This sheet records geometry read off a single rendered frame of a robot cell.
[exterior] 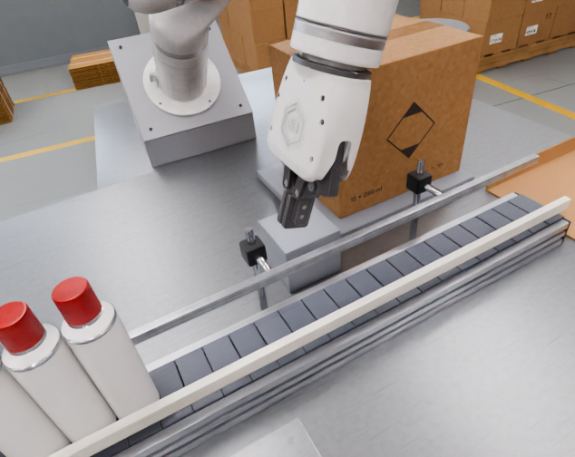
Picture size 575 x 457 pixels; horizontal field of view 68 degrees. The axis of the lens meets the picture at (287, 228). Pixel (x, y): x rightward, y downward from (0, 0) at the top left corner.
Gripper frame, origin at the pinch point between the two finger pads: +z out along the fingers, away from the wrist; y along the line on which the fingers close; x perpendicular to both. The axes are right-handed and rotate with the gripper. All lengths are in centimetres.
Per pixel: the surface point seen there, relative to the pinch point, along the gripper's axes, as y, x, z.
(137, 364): 1.3, -16.3, 17.3
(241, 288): -3.0, -2.9, 12.9
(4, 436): 2.9, -28.6, 21.3
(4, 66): -548, -38, 118
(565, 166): -9, 73, -1
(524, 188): -9, 60, 3
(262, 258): -6.6, 1.5, 11.4
